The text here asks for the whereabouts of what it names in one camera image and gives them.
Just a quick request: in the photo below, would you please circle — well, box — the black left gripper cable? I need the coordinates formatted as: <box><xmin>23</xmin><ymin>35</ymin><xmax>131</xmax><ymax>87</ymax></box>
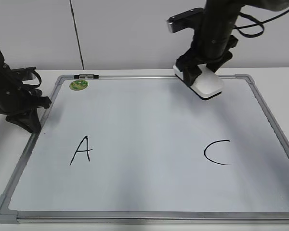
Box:
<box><xmin>21</xmin><ymin>69</ymin><xmax>43</xmax><ymax>96</ymax></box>

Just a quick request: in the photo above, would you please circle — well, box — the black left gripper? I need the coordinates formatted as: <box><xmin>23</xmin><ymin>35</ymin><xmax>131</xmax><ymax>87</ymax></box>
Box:
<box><xmin>0</xmin><ymin>51</ymin><xmax>52</xmax><ymax>133</ymax></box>

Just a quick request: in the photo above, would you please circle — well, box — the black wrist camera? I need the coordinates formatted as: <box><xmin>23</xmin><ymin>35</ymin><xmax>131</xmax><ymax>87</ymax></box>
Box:
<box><xmin>12</xmin><ymin>67</ymin><xmax>36</xmax><ymax>81</ymax></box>
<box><xmin>167</xmin><ymin>8</ymin><xmax>204</xmax><ymax>33</ymax></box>

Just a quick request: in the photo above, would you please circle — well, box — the round green magnet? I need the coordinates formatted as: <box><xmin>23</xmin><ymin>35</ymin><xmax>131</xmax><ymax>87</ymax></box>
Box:
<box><xmin>69</xmin><ymin>80</ymin><xmax>89</xmax><ymax>91</ymax></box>

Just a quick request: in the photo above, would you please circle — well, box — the white whiteboard eraser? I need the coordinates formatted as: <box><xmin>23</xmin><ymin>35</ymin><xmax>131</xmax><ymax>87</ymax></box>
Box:
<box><xmin>172</xmin><ymin>63</ymin><xmax>224</xmax><ymax>101</ymax></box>

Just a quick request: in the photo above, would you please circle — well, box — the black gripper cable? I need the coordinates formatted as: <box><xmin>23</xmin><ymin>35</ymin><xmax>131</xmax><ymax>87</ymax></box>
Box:
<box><xmin>232</xmin><ymin>2</ymin><xmax>289</xmax><ymax>38</ymax></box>
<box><xmin>21</xmin><ymin>69</ymin><xmax>43</xmax><ymax>96</ymax></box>

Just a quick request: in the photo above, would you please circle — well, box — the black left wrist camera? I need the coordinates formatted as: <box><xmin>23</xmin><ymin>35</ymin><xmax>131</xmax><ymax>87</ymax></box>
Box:
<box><xmin>12</xmin><ymin>67</ymin><xmax>36</xmax><ymax>81</ymax></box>

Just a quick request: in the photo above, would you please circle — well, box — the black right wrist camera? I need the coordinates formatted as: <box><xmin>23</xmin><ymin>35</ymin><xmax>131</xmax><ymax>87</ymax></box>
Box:
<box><xmin>167</xmin><ymin>8</ymin><xmax>204</xmax><ymax>33</ymax></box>

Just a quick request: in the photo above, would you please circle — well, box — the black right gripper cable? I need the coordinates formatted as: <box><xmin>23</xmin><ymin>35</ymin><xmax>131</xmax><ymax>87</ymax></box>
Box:
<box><xmin>232</xmin><ymin>2</ymin><xmax>289</xmax><ymax>38</ymax></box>

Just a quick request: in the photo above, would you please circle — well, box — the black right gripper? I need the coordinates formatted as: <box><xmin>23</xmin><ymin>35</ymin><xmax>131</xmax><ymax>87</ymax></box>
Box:
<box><xmin>175</xmin><ymin>0</ymin><xmax>242</xmax><ymax>87</ymax></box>

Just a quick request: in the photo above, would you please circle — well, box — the white board with grey frame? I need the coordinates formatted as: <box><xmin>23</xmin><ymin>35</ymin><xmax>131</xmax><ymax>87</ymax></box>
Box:
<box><xmin>0</xmin><ymin>75</ymin><xmax>289</xmax><ymax>224</ymax></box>

